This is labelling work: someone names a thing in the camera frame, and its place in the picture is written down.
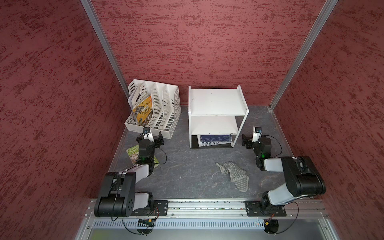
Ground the left aluminium corner post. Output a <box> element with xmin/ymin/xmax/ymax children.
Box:
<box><xmin>81</xmin><ymin>0</ymin><xmax>130</xmax><ymax>99</ymax></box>

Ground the white slotted cable duct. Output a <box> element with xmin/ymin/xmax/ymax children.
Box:
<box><xmin>92</xmin><ymin>219</ymin><xmax>265</xmax><ymax>231</ymax></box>

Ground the yellow illustrated children's book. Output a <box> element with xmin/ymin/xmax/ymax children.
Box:
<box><xmin>133</xmin><ymin>96</ymin><xmax>153</xmax><ymax>127</ymax></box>

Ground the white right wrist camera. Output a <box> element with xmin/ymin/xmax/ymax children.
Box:
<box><xmin>252</xmin><ymin>127</ymin><xmax>262</xmax><ymax>143</ymax></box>

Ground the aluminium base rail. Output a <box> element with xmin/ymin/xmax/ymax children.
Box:
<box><xmin>86</xmin><ymin>197</ymin><xmax>328</xmax><ymax>219</ymax></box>

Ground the white two-tier bookshelf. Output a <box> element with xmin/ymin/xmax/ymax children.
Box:
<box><xmin>188</xmin><ymin>86</ymin><xmax>249</xmax><ymax>149</ymax></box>

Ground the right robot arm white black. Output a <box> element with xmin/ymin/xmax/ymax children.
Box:
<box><xmin>242</xmin><ymin>134</ymin><xmax>326</xmax><ymax>217</ymax></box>

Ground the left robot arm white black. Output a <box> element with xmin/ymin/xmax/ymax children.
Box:
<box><xmin>94</xmin><ymin>127</ymin><xmax>167</xmax><ymax>221</ymax></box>

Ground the white plastic file organizer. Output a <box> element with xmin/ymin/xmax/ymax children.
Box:
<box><xmin>125</xmin><ymin>79</ymin><xmax>181</xmax><ymax>139</ymax></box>

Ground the grey patterned cloth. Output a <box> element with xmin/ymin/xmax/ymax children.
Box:
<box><xmin>216</xmin><ymin>162</ymin><xmax>249</xmax><ymax>193</ymax></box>

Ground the green illustrated book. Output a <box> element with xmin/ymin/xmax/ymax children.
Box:
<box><xmin>126</xmin><ymin>145</ymin><xmax>160</xmax><ymax>168</ymax></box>

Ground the right aluminium corner post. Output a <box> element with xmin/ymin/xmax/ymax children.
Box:
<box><xmin>269</xmin><ymin>0</ymin><xmax>338</xmax><ymax>111</ymax></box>

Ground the aluminium corner post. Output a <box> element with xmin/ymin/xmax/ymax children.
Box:
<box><xmin>81</xmin><ymin>0</ymin><xmax>130</xmax><ymax>99</ymax></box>
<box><xmin>269</xmin><ymin>0</ymin><xmax>338</xmax><ymax>111</ymax></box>

